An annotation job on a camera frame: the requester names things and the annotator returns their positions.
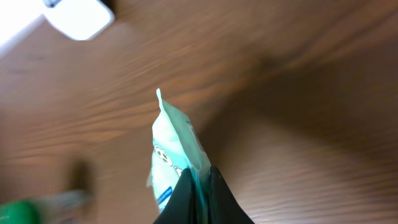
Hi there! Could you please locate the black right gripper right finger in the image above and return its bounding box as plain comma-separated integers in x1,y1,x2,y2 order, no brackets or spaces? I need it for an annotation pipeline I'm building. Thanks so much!
208,166,254,224

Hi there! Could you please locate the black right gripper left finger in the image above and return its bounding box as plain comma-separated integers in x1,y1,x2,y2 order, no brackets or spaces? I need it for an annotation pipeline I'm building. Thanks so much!
154,168,197,224

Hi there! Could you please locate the teal wipes packet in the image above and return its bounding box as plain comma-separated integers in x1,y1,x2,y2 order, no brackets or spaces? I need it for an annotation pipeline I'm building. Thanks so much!
148,88,211,210

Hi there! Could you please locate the green lid jar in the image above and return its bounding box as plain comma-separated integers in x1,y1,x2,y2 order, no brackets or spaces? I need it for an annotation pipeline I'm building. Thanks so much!
1,190,91,224

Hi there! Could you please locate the white barcode scanner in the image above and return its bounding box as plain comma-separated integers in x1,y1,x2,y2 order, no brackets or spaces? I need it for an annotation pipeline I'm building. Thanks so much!
42,0,115,41

